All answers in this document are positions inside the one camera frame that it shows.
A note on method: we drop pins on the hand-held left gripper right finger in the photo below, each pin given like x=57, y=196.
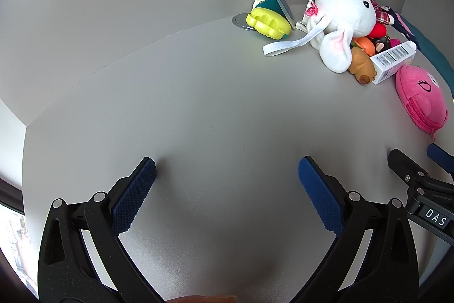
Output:
x=319, y=196

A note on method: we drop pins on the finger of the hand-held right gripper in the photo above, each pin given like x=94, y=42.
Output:
x=441, y=157
x=402, y=162

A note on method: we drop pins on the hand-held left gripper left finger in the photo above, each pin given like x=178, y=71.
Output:
x=136, y=196

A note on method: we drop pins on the pink plush pouch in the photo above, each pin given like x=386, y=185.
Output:
x=420, y=97

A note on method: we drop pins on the white printed box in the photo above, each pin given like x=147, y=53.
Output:
x=390, y=61

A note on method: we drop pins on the brown toy pig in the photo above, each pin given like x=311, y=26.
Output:
x=361, y=67

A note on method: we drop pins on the small pink toy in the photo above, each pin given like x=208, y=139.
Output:
x=395, y=42

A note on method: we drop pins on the orange toy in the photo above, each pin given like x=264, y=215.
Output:
x=365, y=44

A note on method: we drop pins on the red round toy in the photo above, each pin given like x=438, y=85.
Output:
x=378, y=30

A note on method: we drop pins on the plaid dressed doll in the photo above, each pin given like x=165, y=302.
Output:
x=383, y=15

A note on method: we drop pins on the white plush rabbit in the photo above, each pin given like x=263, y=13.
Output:
x=344, y=12

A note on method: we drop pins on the yellow paw-shaped toy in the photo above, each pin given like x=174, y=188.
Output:
x=266, y=20

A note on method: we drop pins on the teal container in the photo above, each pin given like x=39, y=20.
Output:
x=271, y=3

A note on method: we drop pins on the person's left hand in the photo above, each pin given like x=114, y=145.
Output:
x=204, y=299

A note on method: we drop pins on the teal pillow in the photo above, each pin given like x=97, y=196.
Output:
x=436, y=54

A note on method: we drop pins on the grey desk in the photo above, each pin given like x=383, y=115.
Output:
x=212, y=104

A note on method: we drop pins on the window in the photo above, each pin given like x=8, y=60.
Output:
x=12, y=239

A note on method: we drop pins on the navy printed cloth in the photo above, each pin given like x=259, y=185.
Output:
x=402, y=28

